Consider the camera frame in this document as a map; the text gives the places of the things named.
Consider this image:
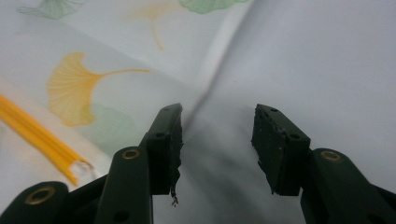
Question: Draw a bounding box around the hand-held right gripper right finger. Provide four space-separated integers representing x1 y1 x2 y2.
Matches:
250 104 313 197

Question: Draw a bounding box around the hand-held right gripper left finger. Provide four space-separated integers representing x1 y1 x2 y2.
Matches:
144 103 185 207

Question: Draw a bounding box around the white leaf-print mesh laundry bag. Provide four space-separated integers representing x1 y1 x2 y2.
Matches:
0 0 257 217

